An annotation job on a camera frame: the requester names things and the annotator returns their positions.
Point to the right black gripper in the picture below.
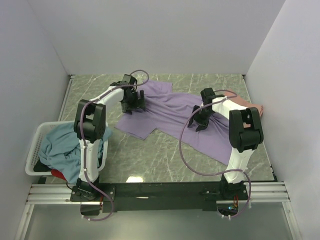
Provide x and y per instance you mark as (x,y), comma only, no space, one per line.
(203,115)

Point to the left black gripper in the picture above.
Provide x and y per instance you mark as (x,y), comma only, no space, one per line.
(133,100)

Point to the purple t shirt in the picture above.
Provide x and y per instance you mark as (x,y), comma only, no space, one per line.
(168,111)

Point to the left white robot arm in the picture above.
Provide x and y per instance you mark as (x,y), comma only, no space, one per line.
(90,125)

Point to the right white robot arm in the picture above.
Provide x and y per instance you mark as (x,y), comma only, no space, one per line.
(245,134)

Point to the folded pink t shirt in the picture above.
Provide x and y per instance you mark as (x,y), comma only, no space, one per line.
(238,101)

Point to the light blue t shirt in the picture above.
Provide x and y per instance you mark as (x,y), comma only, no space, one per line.
(61,150)

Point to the red garment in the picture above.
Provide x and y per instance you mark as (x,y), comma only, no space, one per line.
(56,173)

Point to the white laundry basket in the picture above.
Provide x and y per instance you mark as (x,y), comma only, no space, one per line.
(46,127)

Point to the black garment in basket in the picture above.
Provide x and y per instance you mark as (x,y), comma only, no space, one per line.
(40,167)

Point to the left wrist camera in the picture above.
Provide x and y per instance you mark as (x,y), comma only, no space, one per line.
(129,80)

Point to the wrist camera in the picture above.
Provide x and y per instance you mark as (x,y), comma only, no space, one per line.
(129,80)
(207,95)

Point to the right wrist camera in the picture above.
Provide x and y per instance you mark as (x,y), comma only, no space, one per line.
(207,95)

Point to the aluminium rail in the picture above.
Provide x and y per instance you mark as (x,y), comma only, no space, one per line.
(60,194)

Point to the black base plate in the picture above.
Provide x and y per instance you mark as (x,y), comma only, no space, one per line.
(143,196)

